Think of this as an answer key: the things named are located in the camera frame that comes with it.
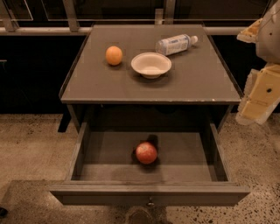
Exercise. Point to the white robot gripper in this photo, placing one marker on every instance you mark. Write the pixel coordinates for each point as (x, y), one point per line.
(269, 39)

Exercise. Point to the red apple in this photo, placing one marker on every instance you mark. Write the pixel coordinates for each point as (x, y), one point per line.
(146, 153)

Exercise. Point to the open grey top drawer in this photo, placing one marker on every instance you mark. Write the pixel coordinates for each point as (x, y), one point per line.
(190, 170)

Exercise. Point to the metal railing behind cabinet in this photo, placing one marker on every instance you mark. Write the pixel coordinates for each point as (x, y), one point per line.
(43, 17)

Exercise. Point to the grey cabinet with counter top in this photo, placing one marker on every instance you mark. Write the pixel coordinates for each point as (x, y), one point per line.
(118, 65)

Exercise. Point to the clear plastic water bottle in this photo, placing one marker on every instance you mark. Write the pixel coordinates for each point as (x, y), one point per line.
(176, 44)

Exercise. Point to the orange fruit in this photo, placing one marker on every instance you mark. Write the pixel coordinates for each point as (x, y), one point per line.
(114, 55)

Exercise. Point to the white paper bowl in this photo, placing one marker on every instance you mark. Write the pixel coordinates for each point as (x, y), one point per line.
(151, 65)

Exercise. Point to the small metal drawer knob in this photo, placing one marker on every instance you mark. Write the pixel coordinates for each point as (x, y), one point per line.
(150, 202)

